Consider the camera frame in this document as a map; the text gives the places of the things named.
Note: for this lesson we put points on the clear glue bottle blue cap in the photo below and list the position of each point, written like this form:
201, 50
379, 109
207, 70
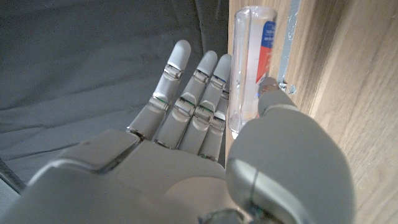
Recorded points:
248, 62

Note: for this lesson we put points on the black fabric backdrop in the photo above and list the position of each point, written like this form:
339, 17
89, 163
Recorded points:
93, 62

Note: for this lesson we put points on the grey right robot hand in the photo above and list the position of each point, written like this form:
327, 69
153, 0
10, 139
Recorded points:
155, 180

